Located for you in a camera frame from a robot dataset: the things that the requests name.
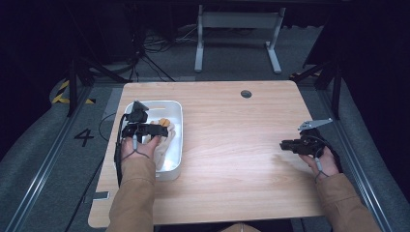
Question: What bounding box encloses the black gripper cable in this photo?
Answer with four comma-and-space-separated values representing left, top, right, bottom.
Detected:
114, 112, 131, 189
313, 134, 345, 174

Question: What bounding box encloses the aluminium floor rail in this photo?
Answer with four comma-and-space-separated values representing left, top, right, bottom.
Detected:
317, 88, 395, 232
3, 86, 95, 232

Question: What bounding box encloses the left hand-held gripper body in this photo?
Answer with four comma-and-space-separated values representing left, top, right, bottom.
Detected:
121, 100, 153, 138

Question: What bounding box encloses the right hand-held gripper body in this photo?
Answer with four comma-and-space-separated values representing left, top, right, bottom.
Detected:
297, 117, 334, 157

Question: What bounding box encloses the thin black floor cable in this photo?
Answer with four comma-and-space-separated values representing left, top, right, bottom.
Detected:
98, 112, 118, 143

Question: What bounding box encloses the grey right gripper cable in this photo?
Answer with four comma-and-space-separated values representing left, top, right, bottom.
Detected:
313, 157, 331, 185

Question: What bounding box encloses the yellow black hazard tape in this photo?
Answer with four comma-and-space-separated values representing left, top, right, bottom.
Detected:
51, 79, 97, 105

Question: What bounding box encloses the grey tape piece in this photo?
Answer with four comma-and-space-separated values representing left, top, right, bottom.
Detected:
92, 190, 111, 202

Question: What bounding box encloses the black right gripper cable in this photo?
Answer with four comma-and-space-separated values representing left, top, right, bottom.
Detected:
313, 134, 345, 174

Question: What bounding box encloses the grey metal desk frame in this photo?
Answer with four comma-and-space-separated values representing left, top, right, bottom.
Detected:
193, 4, 287, 74

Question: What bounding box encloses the bundle of floor cables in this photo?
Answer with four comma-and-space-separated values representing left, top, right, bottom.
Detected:
129, 24, 201, 82

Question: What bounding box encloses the person's left hand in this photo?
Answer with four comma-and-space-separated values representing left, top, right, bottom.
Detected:
120, 134, 162, 161

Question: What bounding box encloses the white plastic bin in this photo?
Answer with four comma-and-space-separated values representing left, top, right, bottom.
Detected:
113, 100, 184, 182

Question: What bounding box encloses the grey left gripper cable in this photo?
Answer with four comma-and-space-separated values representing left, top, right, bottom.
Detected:
120, 134, 151, 161

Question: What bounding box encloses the cream glove with orange fingers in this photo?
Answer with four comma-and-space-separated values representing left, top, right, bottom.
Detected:
148, 117, 177, 140

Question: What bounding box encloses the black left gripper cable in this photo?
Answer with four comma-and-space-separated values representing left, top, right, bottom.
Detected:
114, 112, 131, 189

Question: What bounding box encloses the black metal stand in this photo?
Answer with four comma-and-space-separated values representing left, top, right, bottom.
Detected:
66, 56, 132, 118
289, 57, 343, 121

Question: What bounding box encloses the person's right hand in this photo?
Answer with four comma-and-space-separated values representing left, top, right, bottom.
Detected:
299, 146, 341, 179

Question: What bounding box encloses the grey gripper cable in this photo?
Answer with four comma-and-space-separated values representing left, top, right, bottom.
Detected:
120, 134, 151, 161
313, 157, 331, 185

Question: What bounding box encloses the cream glove with bear patch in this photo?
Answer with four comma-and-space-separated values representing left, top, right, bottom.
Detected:
153, 134, 177, 171

